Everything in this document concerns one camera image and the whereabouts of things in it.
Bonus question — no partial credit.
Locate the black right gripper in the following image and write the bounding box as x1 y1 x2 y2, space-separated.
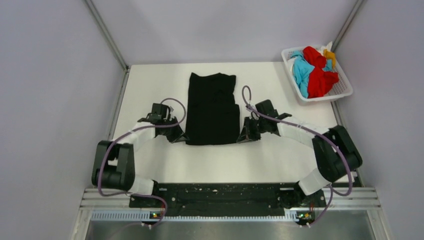
237 116 267 144

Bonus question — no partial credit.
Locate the black t-shirt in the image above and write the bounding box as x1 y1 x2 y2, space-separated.
185 72 241 146

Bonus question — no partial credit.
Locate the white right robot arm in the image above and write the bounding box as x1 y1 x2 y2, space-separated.
238 99 363 206

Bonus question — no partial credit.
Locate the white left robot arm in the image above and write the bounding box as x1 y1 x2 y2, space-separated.
91 103 189 207

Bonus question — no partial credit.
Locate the light blue t-shirt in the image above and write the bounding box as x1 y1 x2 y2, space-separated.
290 50 314 99

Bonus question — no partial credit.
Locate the red t-shirt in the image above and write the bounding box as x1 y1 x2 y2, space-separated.
303 46 339 99

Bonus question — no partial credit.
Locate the white plastic laundry basket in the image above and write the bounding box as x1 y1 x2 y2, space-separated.
281 44 354 105

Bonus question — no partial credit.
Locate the white t-shirt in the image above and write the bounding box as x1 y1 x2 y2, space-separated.
317 41 333 56

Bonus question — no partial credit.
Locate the yellow t-shirt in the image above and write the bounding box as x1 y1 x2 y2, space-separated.
323 49 337 69

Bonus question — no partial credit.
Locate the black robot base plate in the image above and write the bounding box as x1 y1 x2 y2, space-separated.
127 183 327 218

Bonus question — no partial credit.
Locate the white slotted cable duct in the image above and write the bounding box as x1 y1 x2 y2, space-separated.
91 210 301 222

